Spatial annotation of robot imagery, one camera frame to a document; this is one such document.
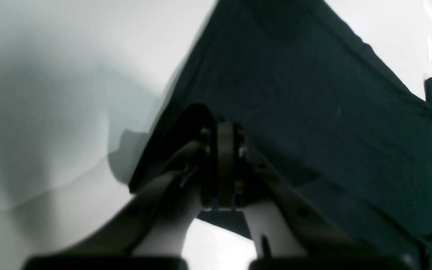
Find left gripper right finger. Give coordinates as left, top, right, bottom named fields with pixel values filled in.
left=216, top=121, right=380, bottom=259

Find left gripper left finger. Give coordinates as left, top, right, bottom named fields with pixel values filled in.
left=66, top=104, right=216, bottom=258

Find black T-shirt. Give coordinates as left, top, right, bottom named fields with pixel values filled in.
left=128, top=0, right=432, bottom=270

